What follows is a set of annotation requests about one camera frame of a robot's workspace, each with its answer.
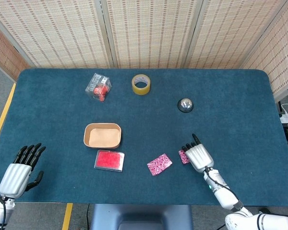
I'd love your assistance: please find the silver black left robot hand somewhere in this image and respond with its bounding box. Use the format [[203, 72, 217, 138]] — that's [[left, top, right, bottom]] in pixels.
[[0, 143, 47, 199]]

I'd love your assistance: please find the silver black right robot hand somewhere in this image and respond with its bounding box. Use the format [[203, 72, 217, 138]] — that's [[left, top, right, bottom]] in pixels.
[[181, 133, 215, 173]]

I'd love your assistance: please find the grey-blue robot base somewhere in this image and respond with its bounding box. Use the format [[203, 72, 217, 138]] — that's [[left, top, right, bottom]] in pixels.
[[90, 204, 194, 230]]

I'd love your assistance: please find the blue felt table cover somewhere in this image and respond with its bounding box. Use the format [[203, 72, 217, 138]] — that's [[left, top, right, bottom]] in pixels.
[[0, 69, 288, 207]]

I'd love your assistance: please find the silver desk bell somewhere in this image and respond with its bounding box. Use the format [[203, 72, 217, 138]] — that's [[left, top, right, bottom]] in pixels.
[[177, 97, 195, 113]]

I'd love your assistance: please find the yellow floor tape strip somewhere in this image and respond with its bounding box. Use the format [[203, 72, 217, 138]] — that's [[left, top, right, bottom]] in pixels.
[[61, 203, 73, 230], [0, 82, 16, 138]]

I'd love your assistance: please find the yellow packing tape roll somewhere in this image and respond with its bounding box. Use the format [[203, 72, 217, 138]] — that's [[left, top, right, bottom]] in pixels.
[[131, 74, 151, 96]]

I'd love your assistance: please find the red ink pad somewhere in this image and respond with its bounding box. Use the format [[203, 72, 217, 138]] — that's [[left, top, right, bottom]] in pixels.
[[94, 149, 125, 172]]

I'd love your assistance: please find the brown kraft paper box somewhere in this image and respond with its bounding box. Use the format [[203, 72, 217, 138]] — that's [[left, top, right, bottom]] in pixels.
[[83, 123, 122, 149]]

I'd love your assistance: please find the woven bamboo screen panel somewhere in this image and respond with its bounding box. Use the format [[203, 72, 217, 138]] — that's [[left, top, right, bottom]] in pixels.
[[0, 0, 111, 69], [183, 0, 288, 70], [240, 0, 288, 101], [0, 20, 31, 81], [100, 0, 204, 69]]

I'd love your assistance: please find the clear box of red pieces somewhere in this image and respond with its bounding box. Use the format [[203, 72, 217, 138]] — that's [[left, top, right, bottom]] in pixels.
[[85, 72, 112, 103]]

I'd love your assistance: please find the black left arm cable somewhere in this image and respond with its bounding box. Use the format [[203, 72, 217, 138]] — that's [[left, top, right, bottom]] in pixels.
[[0, 196, 7, 229]]

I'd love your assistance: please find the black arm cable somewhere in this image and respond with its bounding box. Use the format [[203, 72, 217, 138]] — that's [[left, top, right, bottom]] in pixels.
[[0, 196, 7, 229], [205, 167, 243, 208]]

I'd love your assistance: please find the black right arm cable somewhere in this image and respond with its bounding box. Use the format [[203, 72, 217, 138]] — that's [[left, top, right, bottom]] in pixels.
[[205, 167, 243, 208]]

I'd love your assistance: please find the black floor cable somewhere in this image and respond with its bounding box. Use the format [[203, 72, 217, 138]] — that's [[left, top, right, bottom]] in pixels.
[[86, 203, 91, 230]]

